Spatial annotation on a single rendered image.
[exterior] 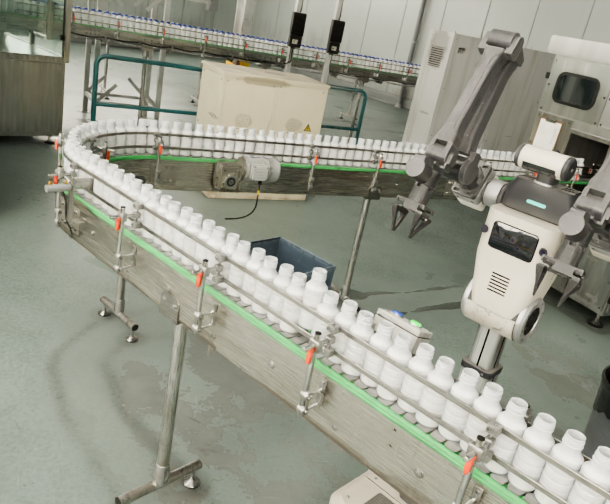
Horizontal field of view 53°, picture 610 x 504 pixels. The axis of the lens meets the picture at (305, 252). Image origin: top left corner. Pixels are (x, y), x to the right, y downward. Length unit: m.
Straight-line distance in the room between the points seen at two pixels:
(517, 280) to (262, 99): 4.27
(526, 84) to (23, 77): 5.81
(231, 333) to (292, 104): 4.37
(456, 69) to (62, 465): 6.20
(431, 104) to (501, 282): 5.81
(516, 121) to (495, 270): 6.66
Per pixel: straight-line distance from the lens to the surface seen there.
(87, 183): 2.45
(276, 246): 2.52
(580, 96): 5.34
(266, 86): 5.87
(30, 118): 6.94
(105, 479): 2.67
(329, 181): 3.68
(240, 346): 1.81
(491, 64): 1.91
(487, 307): 1.99
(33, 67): 6.85
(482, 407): 1.38
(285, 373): 1.70
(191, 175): 3.32
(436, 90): 7.61
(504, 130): 8.45
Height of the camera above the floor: 1.82
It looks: 21 degrees down
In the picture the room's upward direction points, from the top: 12 degrees clockwise
